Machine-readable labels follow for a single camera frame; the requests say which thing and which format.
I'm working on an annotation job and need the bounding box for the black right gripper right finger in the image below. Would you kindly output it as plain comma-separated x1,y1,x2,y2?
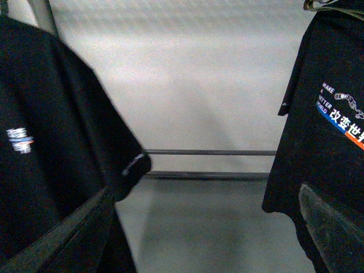
297,183,363,272

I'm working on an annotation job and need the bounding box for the black t-shirt colourful print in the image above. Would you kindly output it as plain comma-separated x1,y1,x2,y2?
262,1,363,216

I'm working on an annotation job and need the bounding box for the black t-shirt small logo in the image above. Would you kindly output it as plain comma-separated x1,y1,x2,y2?
1,17,151,260

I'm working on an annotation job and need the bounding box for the green clothes hanger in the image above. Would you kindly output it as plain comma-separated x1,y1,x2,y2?
303,1,363,15

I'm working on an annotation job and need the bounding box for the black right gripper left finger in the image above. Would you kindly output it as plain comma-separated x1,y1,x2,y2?
1,187,136,272

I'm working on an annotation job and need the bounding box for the grey metal rack frame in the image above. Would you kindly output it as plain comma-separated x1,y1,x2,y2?
29,1,275,173

